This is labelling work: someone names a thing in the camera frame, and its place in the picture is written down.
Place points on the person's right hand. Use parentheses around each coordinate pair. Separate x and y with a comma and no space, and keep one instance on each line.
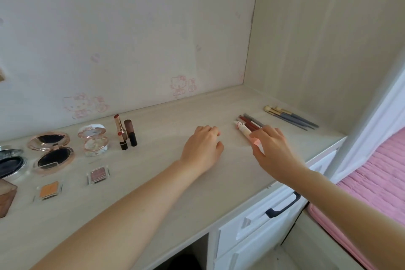
(278,156)

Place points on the person's left hand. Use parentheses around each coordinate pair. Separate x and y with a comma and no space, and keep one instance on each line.
(202,152)

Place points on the set of makeup brushes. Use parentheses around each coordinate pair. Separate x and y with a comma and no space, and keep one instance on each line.
(297,125)

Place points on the red lip gloss tube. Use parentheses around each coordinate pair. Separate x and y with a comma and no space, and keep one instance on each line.
(250,125)

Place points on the white grey eyeliner pen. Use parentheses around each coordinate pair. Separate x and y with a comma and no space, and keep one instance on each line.
(253,119)

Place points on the pink cat lip tube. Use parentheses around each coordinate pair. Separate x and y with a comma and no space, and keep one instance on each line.
(242,127)

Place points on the black lipstick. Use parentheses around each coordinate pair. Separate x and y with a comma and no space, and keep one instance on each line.
(133,139)

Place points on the brown lipstick cap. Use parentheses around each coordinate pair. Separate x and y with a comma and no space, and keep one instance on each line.
(129,125)

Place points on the small black case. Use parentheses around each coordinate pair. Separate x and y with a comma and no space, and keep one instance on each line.
(123,145)

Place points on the rose gold brown lipstick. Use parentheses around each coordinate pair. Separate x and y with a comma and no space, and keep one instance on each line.
(118,124)

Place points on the pink glitter single eyeshadow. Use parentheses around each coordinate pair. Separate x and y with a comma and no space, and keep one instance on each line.
(98,175)

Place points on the white round blush compact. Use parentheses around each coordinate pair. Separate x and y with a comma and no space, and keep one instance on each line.
(95,144)

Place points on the rose gold floral compact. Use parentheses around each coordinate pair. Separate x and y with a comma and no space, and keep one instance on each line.
(53,157)

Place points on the orange single eyeshadow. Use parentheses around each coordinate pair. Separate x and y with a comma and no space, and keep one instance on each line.
(49,190)

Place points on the silver round cushion compact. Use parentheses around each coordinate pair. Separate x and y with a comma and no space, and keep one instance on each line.
(12,165)

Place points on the brown eyeshadow quad palette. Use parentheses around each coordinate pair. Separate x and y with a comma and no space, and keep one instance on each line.
(7,198)

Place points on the person's left forearm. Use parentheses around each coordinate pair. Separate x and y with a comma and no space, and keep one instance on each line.
(120,216)

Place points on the pink quilted mat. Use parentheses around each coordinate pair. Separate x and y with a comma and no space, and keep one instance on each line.
(379,181)

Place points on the light wooden side panel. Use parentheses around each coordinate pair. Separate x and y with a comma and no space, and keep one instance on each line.
(322,42)

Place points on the white panelled bed frame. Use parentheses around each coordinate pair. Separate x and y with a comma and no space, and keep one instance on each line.
(376,127)

